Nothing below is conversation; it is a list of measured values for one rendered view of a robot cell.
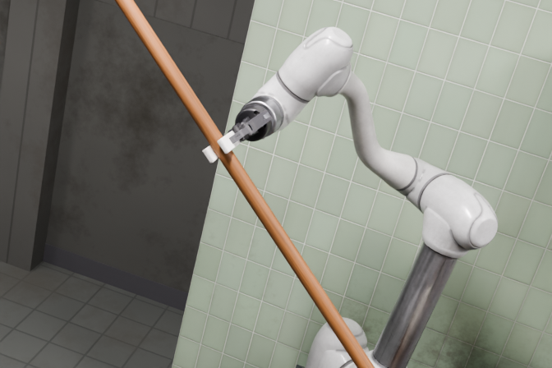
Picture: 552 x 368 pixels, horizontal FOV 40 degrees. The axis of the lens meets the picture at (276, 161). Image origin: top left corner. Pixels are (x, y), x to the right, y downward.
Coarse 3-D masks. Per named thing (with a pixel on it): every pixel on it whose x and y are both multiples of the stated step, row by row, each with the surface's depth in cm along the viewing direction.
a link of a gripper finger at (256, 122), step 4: (264, 112) 157; (256, 116) 154; (260, 116) 156; (252, 120) 152; (256, 120) 154; (260, 120) 155; (264, 120) 156; (268, 120) 157; (244, 124) 150; (248, 124) 151; (252, 124) 152; (256, 124) 153; (260, 124) 154; (252, 128) 151; (256, 128) 152; (252, 132) 150
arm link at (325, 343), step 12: (324, 324) 229; (348, 324) 228; (324, 336) 225; (336, 336) 223; (360, 336) 224; (312, 348) 229; (324, 348) 224; (336, 348) 222; (312, 360) 228; (324, 360) 223; (336, 360) 221; (348, 360) 220
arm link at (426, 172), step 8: (416, 160) 204; (424, 168) 204; (432, 168) 203; (416, 176) 202; (424, 176) 202; (432, 176) 201; (416, 184) 202; (424, 184) 201; (400, 192) 206; (408, 192) 204; (416, 192) 202; (416, 200) 203
